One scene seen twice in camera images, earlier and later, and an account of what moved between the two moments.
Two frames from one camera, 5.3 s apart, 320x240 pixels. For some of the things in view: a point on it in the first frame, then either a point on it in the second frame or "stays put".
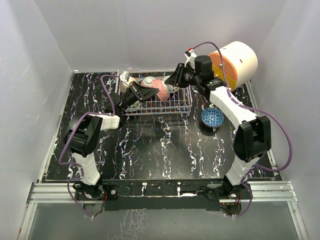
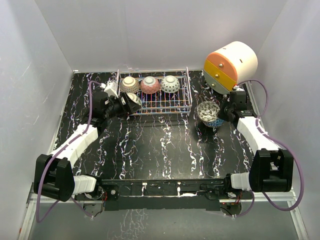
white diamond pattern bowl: (170, 88) stays put
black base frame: (159, 195) stays put
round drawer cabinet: (236, 63) stays put
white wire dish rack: (161, 98) stays put
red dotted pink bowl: (163, 93) -> (208, 111)
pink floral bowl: (147, 81) stays put
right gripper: (176, 78) -> (226, 117)
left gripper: (144, 92) -> (132, 106)
